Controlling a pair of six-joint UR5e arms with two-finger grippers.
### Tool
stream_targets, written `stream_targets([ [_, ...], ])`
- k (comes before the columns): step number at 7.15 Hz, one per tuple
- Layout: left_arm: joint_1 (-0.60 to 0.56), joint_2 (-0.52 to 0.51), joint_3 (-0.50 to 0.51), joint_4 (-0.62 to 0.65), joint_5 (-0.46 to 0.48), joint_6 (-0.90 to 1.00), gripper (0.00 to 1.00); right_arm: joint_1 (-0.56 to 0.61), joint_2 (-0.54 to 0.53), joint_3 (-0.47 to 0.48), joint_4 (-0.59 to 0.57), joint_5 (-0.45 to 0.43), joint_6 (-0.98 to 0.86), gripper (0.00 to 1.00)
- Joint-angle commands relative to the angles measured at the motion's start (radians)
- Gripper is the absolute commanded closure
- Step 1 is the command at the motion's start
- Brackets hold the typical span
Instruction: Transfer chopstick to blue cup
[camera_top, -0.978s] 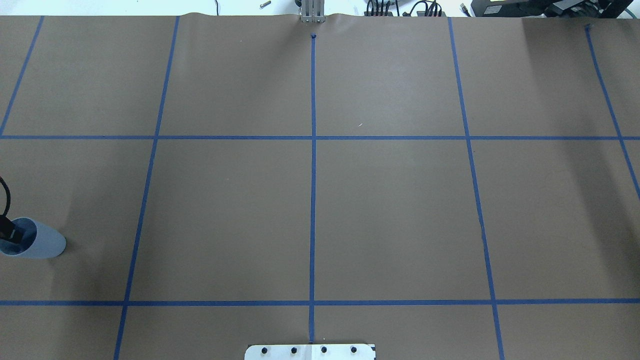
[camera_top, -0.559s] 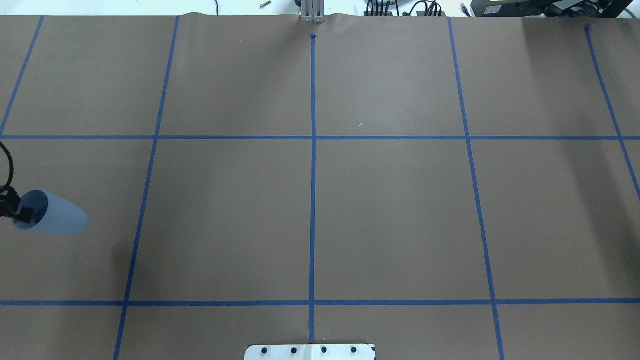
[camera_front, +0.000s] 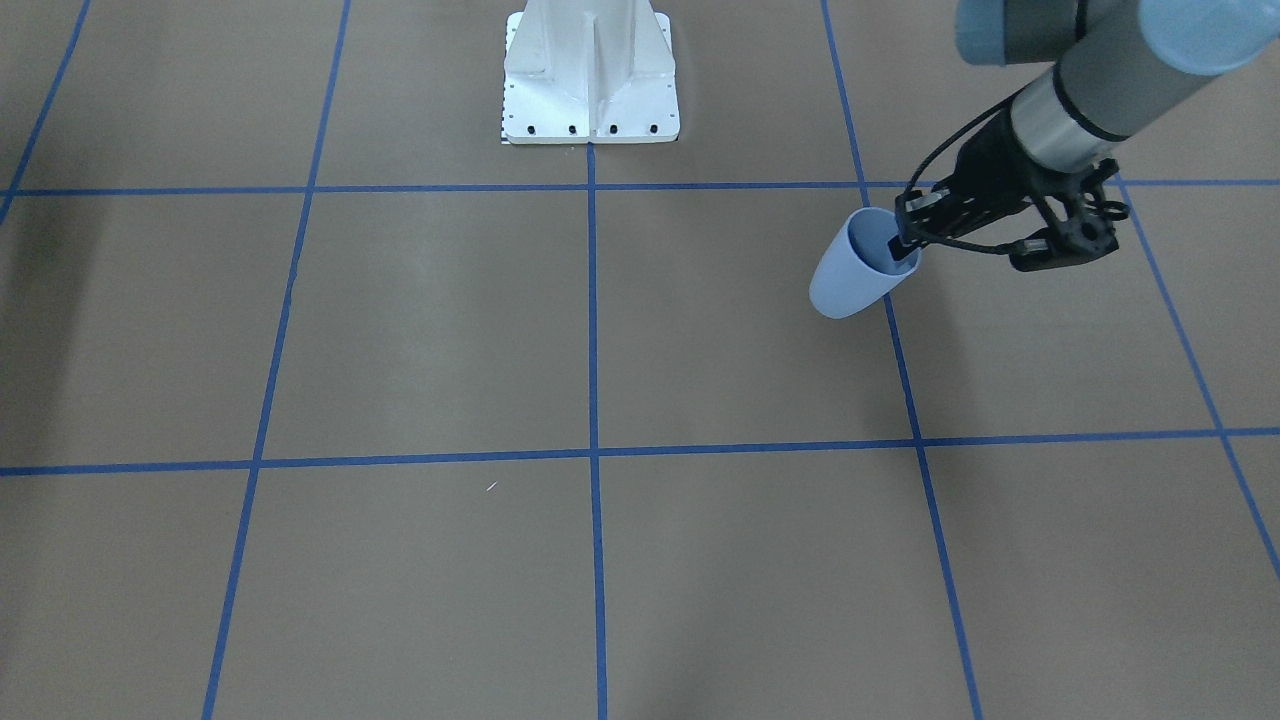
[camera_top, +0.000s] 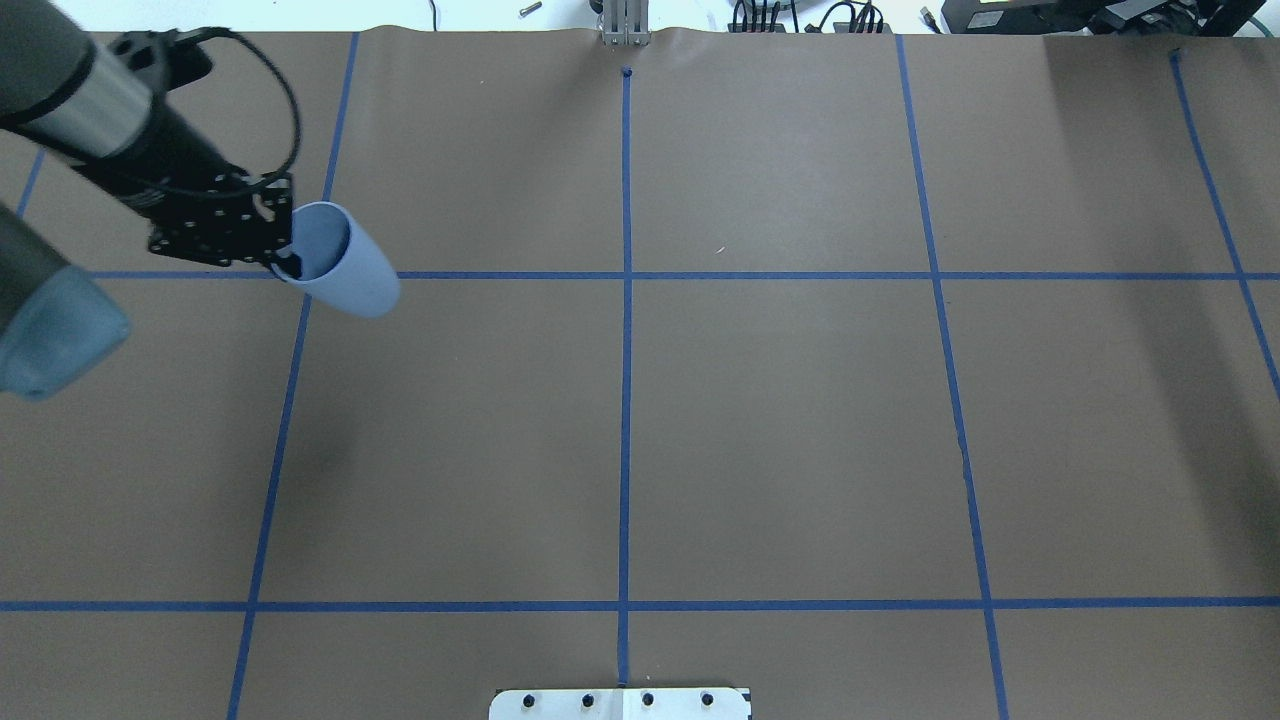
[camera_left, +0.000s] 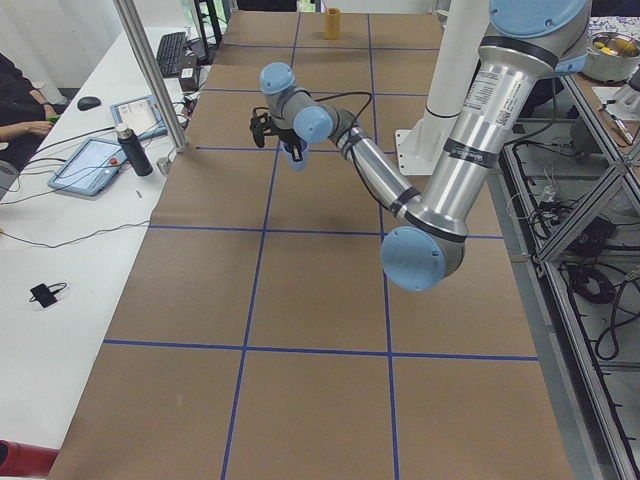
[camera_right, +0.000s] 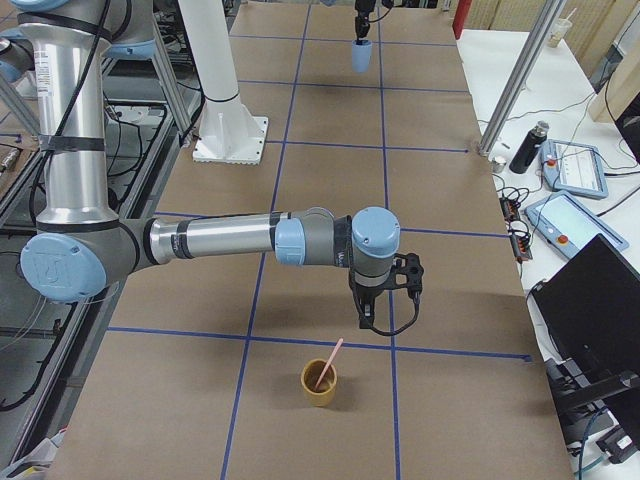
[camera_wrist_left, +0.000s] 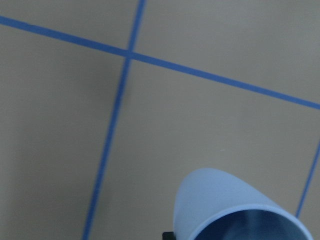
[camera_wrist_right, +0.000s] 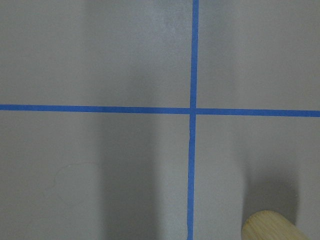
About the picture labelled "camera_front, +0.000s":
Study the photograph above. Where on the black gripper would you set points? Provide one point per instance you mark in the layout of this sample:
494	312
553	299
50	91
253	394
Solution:
984	174

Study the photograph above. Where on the light blue plastic cup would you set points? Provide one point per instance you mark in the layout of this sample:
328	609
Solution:
859	268

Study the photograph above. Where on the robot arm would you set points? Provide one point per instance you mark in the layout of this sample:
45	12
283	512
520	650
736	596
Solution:
1113	68

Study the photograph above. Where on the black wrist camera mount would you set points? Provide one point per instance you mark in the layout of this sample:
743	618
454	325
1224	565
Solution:
1079	219

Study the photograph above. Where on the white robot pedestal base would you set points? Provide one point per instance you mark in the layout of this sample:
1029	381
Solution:
589	72

